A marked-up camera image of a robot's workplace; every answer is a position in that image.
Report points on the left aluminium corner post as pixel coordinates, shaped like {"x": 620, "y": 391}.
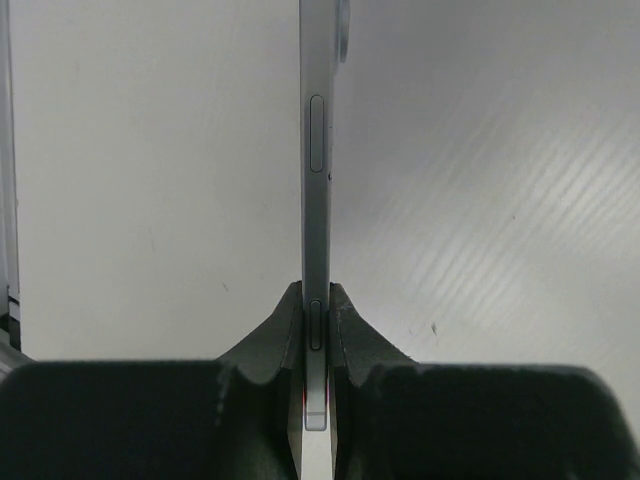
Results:
{"x": 10, "y": 288}

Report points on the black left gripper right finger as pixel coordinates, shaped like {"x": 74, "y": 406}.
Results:
{"x": 395, "y": 418}

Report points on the black screen smartphone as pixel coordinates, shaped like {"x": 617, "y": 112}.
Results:
{"x": 324, "y": 29}

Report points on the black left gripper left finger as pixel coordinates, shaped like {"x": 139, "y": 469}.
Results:
{"x": 238, "y": 416}

